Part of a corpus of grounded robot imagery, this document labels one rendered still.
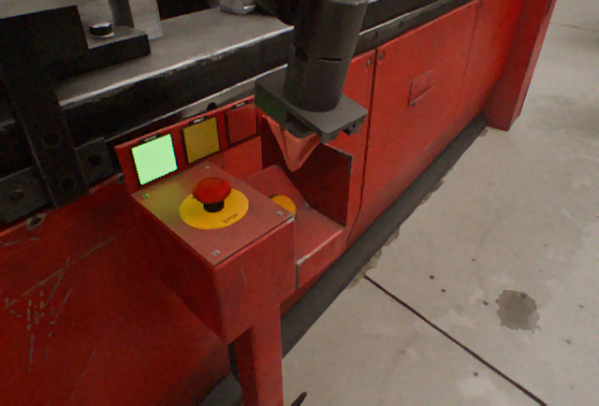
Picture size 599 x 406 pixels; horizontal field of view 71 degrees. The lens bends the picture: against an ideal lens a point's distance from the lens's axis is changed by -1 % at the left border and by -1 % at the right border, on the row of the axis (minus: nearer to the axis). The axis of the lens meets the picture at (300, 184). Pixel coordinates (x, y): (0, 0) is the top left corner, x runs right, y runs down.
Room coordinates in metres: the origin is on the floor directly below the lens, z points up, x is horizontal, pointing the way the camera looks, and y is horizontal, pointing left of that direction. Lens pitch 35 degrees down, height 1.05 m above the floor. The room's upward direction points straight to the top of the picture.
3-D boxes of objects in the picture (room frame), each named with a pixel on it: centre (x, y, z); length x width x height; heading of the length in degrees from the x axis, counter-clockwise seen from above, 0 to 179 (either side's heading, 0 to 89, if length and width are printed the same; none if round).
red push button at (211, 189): (0.35, 0.09, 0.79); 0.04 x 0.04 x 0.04
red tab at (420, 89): (1.19, -0.37, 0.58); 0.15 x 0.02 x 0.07; 143
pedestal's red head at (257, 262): (0.40, 0.07, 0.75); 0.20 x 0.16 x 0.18; 136
